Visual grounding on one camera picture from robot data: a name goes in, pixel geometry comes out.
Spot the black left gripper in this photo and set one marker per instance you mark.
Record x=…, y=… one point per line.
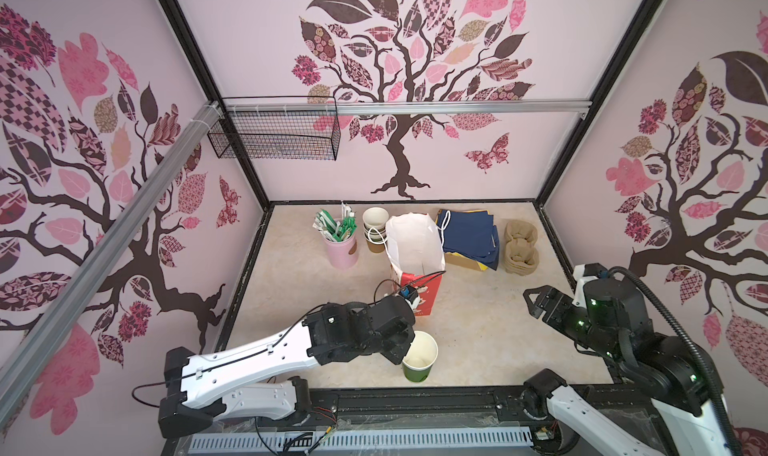
x=396, y=354

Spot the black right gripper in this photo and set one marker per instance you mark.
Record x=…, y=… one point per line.
x=553, y=298

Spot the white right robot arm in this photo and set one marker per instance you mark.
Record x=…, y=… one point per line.
x=680, y=379

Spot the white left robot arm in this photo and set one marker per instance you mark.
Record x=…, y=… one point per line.
x=260, y=379

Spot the red white paper takeout bag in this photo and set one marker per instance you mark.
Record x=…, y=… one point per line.
x=416, y=256

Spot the pink plastic straw holder cup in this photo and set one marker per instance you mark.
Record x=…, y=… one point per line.
x=343, y=255

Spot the brown pulp cup carriers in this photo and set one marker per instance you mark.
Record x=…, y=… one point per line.
x=520, y=255

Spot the stack of green paper cups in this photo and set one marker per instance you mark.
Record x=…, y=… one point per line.
x=374, y=222

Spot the navy blue paper bags stack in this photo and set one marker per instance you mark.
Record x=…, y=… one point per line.
x=471, y=234

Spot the white slotted cable duct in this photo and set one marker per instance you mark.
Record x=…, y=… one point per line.
x=358, y=442

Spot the black wire mesh basket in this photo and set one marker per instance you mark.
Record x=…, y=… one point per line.
x=278, y=127

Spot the aluminium horizontal rail back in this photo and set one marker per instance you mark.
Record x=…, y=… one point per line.
x=407, y=108

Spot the aluminium diagonal rail left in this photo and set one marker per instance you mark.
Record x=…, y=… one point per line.
x=38, y=347

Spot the black vertical frame post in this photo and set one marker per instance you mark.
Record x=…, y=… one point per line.
x=192, y=51

